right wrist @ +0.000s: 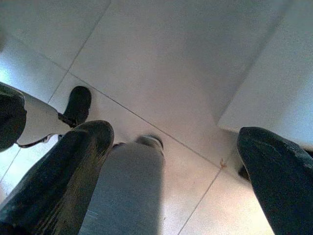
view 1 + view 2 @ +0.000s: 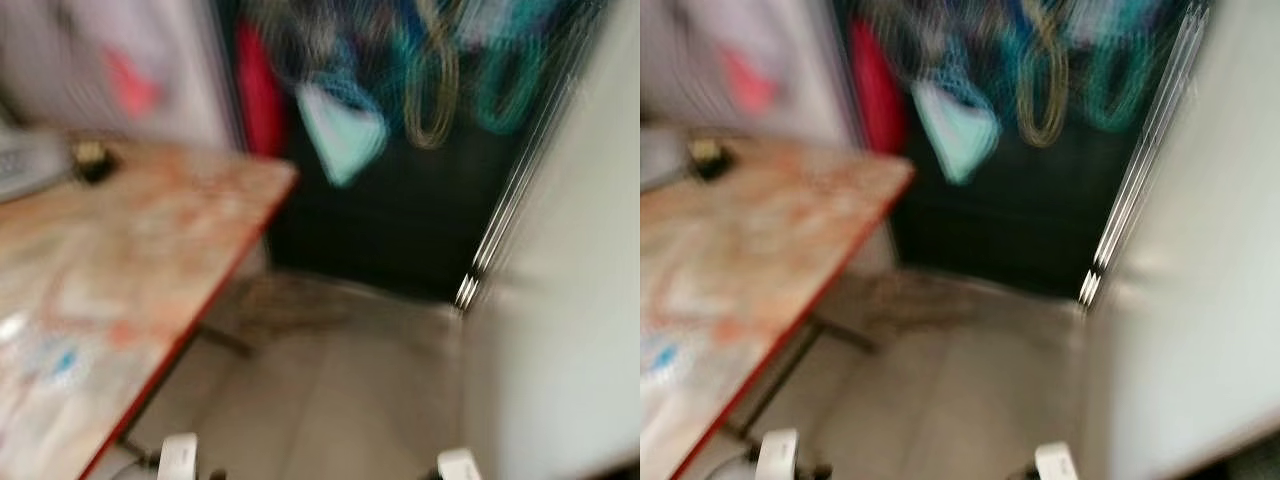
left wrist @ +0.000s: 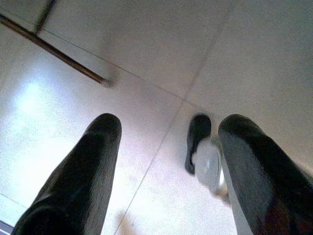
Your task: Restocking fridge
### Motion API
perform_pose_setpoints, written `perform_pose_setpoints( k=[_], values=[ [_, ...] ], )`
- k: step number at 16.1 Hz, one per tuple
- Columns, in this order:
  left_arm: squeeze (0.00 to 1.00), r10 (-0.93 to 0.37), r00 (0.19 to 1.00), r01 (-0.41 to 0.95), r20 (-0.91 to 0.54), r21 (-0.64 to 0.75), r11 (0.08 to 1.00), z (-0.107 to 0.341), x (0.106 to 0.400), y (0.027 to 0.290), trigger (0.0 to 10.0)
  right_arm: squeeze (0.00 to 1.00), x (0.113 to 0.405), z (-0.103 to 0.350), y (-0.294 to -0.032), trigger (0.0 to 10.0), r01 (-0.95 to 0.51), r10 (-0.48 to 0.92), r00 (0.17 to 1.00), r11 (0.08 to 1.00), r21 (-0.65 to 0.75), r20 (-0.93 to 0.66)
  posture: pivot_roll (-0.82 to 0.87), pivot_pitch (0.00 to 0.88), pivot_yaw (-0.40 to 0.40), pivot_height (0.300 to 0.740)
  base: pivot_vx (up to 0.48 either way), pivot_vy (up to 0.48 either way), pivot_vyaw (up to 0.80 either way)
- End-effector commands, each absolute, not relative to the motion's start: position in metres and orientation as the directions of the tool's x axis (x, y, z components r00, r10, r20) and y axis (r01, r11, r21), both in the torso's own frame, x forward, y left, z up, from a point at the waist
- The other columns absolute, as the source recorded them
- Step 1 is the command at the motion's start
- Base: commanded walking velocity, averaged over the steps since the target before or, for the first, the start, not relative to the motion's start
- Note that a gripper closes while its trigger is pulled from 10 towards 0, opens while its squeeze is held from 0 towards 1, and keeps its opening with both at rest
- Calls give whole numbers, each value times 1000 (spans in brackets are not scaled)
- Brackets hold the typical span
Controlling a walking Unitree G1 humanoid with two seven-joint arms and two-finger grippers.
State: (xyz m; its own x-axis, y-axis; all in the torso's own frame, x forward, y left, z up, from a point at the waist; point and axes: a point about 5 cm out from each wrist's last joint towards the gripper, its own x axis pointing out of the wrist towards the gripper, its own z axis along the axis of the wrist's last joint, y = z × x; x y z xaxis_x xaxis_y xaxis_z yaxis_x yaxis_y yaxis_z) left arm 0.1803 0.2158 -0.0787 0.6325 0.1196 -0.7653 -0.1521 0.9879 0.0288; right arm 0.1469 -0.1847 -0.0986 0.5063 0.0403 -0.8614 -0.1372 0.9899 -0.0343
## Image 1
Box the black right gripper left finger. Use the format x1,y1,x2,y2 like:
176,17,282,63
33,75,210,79
0,119,115,235

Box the white fridge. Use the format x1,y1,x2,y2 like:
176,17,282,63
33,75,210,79
218,0,313,153

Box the grey robot left leg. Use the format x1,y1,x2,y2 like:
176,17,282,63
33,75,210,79
0,82,65,153

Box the black robot left foot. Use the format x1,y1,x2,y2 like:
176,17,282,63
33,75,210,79
62,85,92,128

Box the grey robot leg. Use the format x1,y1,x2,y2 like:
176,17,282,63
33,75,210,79
78,135,165,235
0,82,65,153

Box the grey robot right leg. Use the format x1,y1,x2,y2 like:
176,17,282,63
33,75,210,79
78,135,165,235

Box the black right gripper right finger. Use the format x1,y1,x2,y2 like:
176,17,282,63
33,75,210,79
236,126,313,235

